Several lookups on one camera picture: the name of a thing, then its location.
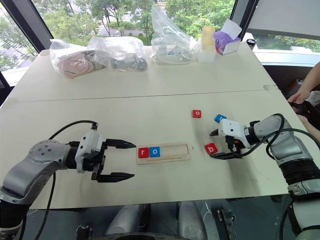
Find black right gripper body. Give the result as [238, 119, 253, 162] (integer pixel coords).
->
[218, 130, 245, 157]

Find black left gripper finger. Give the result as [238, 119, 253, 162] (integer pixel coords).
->
[99, 171, 136, 184]
[105, 138, 137, 151]

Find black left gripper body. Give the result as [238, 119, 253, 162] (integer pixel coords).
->
[82, 136, 109, 183]

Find red letter block b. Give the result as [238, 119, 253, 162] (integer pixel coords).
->
[204, 142, 219, 156]

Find red letter block r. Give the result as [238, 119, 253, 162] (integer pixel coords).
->
[137, 147, 150, 159]

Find blue letter block o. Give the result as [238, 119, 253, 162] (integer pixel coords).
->
[148, 146, 161, 159]

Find wooden letter tray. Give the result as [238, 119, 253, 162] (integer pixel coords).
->
[135, 142, 192, 166]

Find dark rounded grey robot leg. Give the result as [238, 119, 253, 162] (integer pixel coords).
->
[104, 203, 149, 236]
[176, 200, 209, 240]

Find person's bare hand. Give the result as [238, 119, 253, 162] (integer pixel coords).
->
[287, 87, 312, 104]
[296, 115, 320, 141]

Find black handheld controller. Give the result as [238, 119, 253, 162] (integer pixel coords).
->
[287, 97, 320, 122]

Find translucent white plastic container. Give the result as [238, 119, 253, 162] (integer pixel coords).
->
[197, 37, 217, 64]

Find plastic bag with grey items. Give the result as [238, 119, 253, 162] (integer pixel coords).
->
[86, 35, 149, 73]

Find purple and white box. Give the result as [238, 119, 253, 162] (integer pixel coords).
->
[213, 18, 243, 56]

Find plastic bag with pink items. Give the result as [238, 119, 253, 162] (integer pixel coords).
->
[49, 38, 101, 80]

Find black cup with white lid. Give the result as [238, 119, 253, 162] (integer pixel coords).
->
[246, 38, 258, 52]

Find stacked yellow cups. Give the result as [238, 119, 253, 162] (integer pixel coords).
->
[201, 25, 217, 48]

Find grey roller blind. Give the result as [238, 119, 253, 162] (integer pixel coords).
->
[246, 0, 320, 41]

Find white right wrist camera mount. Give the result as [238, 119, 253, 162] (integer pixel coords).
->
[218, 119, 251, 150]

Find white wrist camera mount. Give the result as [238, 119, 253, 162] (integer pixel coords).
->
[218, 119, 251, 150]
[74, 129, 105, 175]

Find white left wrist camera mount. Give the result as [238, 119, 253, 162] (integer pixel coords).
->
[74, 129, 105, 175]

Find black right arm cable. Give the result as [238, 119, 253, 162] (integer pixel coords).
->
[231, 113, 320, 161]

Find black metal bracket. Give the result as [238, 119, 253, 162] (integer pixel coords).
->
[75, 224, 93, 240]
[216, 208, 240, 240]

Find clear bag with white cables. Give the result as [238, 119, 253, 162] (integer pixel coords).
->
[150, 4, 199, 66]

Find black window frame post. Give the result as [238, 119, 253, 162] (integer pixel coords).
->
[229, 0, 253, 33]
[4, 0, 54, 55]

